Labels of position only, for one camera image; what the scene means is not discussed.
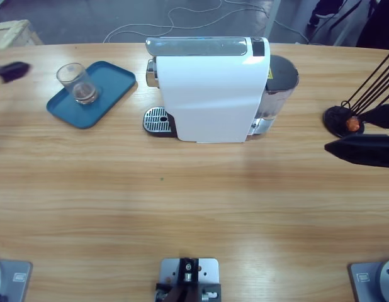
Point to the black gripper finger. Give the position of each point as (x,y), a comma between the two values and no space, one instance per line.
(385,116)
(367,149)
(15,71)

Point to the clear drinking glass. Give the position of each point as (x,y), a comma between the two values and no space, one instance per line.
(78,85)

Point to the silver coffee machine lever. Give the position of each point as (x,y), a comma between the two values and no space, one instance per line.
(194,46)

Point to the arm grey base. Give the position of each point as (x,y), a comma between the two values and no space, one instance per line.
(364,277)
(18,277)

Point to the orange coffee capsule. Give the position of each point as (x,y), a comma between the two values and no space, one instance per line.
(352,123)

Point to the white capsule coffee machine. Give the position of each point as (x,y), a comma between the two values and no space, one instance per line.
(210,100)

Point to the wooden crate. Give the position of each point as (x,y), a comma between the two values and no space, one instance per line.
(12,31)

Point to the person in black trousers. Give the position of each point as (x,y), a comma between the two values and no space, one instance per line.
(380,25)

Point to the blue rectangular serving tray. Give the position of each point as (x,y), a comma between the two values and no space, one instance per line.
(112,85)

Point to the water tank with black lid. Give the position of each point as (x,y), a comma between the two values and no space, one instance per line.
(281,75)

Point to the person with dark sneakers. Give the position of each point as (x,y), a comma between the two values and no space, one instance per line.
(323,12)

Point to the white metal frame leg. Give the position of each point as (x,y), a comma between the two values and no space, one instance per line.
(347,28)

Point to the white metal post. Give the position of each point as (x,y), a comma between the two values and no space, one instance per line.
(271,15)

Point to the centre metal mount plate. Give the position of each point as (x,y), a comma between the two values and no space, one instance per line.
(169,270)

